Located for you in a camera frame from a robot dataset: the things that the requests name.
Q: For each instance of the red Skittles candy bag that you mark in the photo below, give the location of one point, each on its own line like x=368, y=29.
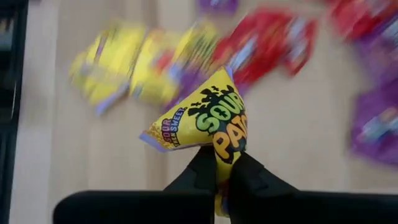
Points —
x=357, y=18
x=264, y=43

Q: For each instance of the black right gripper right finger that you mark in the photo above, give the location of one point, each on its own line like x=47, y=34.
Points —
x=295, y=208

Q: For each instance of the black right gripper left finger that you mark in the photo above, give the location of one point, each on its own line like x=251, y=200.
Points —
x=140, y=208

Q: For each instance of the yellow Sour Patch candy bag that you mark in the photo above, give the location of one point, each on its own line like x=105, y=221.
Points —
x=196, y=43
x=105, y=65
x=211, y=115
x=155, y=68

